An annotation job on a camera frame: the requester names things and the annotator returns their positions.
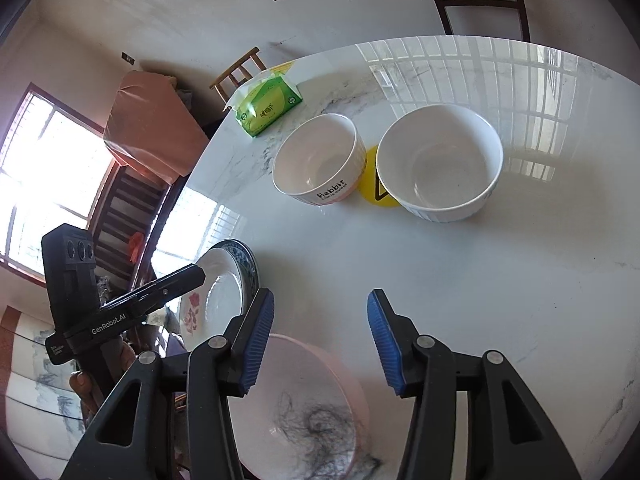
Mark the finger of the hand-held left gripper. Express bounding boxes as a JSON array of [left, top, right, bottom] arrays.
[[102, 263, 207, 314]]

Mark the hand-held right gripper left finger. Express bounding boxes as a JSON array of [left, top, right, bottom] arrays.
[[62, 287, 276, 480]]

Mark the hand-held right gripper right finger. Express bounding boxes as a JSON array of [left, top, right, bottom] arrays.
[[366, 287, 583, 480]]

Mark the white plate with pink flowers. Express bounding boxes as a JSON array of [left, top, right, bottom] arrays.
[[177, 247, 251, 351]]

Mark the large blue floral plate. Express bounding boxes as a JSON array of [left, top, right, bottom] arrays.
[[220, 239, 261, 306]]

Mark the person's left hand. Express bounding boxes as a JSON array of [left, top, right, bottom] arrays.
[[69, 369, 109, 414]]

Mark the bright side window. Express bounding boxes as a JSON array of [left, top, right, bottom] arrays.
[[0, 85, 121, 286]]

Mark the yellow sticker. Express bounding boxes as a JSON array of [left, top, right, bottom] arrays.
[[357, 145, 401, 208]]

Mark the orange cloth cover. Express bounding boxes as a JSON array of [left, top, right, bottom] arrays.
[[102, 70, 211, 186]]

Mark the white ribbed bowl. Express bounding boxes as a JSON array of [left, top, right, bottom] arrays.
[[376, 105, 503, 223]]

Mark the white bowl with pink ribs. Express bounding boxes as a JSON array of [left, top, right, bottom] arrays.
[[272, 113, 368, 208]]

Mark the green tissue pack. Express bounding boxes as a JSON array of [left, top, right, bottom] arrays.
[[223, 72, 304, 138]]

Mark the light wooden chair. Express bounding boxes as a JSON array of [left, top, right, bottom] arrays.
[[209, 46, 268, 103]]

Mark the dark wooden chair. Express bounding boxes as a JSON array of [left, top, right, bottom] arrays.
[[417, 0, 531, 43]]

